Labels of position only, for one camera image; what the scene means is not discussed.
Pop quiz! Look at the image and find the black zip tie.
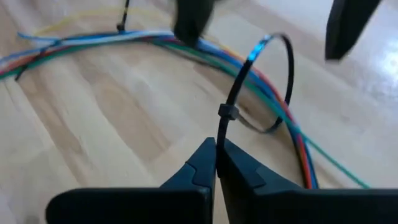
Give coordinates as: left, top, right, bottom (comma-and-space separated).
216, 32, 295, 150
116, 0, 131, 34
14, 39, 62, 82

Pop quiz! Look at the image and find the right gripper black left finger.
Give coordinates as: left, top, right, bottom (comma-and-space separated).
45, 137, 217, 224

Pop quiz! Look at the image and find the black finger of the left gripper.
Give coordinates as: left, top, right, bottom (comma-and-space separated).
172, 0, 215, 47
325, 0, 382, 62

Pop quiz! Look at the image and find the white cable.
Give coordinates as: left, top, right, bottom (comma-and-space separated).
18, 30, 175, 47

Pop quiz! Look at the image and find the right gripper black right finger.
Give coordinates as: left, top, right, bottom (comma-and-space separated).
217, 139, 398, 224

